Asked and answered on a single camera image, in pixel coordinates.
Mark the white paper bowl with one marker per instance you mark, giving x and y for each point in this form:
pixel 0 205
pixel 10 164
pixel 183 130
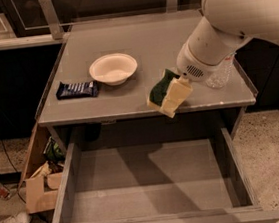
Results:
pixel 113 69

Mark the grey counter cabinet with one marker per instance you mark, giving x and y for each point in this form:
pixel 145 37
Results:
pixel 153 40

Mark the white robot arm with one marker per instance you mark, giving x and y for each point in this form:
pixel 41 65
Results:
pixel 225 27

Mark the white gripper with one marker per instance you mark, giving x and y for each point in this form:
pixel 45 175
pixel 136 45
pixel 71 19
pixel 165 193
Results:
pixel 191 64

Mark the dark blue snack bar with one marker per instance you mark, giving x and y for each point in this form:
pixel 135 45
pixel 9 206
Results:
pixel 78 90

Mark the green and yellow sponge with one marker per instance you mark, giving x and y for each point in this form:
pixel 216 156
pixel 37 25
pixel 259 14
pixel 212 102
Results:
pixel 159 91

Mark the clear plastic water bottle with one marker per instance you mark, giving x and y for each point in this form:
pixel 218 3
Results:
pixel 221 76

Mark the metal railing frame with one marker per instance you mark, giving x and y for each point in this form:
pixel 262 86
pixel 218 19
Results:
pixel 25 23

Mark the brown cardboard box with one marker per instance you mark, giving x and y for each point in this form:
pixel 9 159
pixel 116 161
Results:
pixel 41 192

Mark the open grey top drawer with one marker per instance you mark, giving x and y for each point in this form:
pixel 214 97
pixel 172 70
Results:
pixel 200 181

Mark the green snack bag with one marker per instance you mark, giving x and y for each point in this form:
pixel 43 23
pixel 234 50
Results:
pixel 52 152

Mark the small bottle on floor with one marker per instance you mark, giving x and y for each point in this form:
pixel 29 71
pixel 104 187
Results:
pixel 4 192

